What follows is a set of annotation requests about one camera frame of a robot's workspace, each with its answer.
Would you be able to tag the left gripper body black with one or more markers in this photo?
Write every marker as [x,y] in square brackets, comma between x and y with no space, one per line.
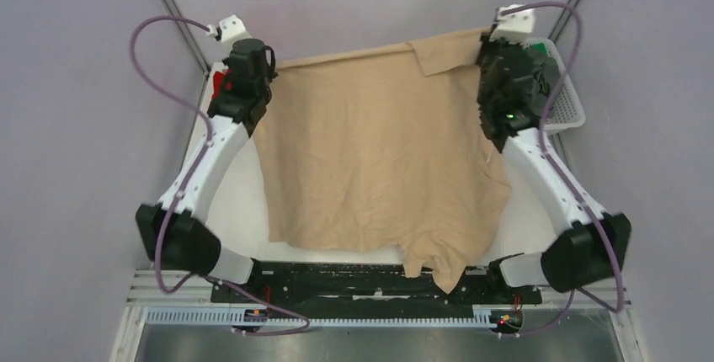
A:
[264,89]

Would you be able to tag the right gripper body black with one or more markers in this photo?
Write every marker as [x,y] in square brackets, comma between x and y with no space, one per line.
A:
[490,54]

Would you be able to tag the beige t-shirt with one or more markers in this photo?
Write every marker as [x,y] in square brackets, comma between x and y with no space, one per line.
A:
[383,147]

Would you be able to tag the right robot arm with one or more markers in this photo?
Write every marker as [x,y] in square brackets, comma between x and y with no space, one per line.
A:
[590,243]

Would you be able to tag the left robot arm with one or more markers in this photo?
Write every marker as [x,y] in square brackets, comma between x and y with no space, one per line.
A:
[174,230]

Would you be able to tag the red folded t-shirt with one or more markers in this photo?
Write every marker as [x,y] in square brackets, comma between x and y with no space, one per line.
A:
[220,83]

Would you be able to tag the grey t-shirt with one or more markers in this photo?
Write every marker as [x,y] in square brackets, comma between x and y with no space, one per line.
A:
[546,73]

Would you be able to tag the white plastic basket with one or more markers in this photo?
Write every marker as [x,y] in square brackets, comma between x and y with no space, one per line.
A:
[567,111]

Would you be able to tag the green t-shirt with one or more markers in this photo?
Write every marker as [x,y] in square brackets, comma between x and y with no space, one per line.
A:
[544,47]

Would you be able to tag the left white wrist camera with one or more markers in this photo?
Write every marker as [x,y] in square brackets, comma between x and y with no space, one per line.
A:
[228,30]

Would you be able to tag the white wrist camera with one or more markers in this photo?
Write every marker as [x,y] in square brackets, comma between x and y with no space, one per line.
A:
[512,24]
[228,30]

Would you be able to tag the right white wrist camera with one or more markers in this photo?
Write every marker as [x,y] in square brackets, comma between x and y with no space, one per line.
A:
[512,24]

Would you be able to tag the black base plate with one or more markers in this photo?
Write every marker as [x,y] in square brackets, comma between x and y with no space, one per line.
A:
[378,291]

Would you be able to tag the white slotted cable duct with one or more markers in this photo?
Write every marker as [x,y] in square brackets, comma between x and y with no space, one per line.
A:
[243,317]

